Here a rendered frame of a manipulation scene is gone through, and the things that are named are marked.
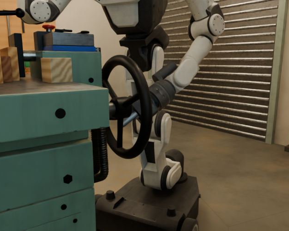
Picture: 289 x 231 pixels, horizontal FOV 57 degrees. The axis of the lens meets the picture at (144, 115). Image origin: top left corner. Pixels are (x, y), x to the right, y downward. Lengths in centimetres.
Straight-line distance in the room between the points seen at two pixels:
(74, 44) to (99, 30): 401
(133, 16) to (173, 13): 314
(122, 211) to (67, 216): 93
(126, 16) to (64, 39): 53
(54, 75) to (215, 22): 69
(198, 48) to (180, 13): 310
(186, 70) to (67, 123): 62
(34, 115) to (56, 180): 15
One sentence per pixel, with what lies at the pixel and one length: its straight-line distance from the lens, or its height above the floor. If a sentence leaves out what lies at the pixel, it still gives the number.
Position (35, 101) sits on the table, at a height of 89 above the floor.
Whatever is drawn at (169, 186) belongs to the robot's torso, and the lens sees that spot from 153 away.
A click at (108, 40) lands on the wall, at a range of 472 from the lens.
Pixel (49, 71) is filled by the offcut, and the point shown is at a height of 92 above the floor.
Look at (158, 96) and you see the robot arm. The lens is 88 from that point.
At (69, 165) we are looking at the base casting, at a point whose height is 76.
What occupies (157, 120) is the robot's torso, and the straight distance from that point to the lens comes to 132.
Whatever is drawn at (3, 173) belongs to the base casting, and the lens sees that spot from 46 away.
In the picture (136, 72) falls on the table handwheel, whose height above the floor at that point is 91.
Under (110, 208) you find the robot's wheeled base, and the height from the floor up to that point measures 19.
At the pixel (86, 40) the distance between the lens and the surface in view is 65.
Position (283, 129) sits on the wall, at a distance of 336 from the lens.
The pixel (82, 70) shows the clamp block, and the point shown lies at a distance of 63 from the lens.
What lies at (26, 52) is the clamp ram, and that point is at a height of 96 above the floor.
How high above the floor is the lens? 94
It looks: 12 degrees down
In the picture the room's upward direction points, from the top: straight up
